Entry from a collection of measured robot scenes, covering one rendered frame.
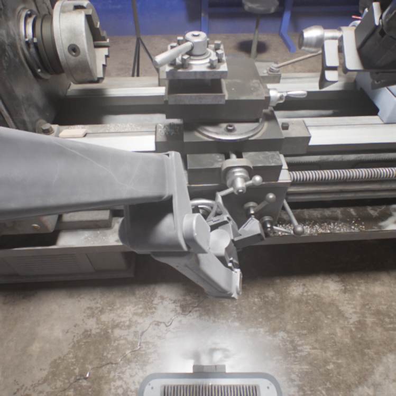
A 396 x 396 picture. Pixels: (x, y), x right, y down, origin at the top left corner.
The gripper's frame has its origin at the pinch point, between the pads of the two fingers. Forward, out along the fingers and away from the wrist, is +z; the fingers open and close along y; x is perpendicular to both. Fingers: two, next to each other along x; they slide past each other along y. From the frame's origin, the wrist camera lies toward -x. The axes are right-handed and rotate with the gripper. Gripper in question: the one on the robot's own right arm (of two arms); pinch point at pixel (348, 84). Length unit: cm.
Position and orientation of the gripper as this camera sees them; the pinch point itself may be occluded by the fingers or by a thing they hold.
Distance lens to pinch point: 63.5
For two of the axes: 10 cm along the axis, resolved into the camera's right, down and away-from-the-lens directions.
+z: 0.0, 1.8, 9.8
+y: -10.0, 0.0, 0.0
